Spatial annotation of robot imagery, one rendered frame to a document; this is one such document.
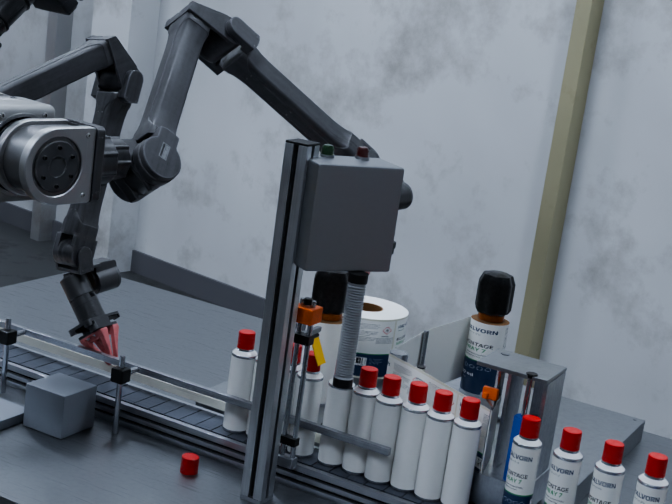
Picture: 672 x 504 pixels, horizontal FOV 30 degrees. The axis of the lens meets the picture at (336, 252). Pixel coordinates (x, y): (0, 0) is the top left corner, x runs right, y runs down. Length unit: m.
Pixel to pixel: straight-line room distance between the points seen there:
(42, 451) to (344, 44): 3.75
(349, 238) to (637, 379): 3.13
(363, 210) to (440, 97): 3.42
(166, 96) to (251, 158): 4.14
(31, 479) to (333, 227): 0.72
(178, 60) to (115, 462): 0.77
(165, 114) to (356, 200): 0.36
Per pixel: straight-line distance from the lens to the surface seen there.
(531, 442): 2.23
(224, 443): 2.49
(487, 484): 2.34
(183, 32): 2.29
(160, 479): 2.40
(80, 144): 1.97
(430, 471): 2.31
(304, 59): 6.07
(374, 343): 2.91
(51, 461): 2.44
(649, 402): 5.20
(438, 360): 2.81
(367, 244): 2.20
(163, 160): 2.07
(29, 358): 2.83
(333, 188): 2.14
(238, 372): 2.47
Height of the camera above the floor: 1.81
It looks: 13 degrees down
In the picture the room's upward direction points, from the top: 8 degrees clockwise
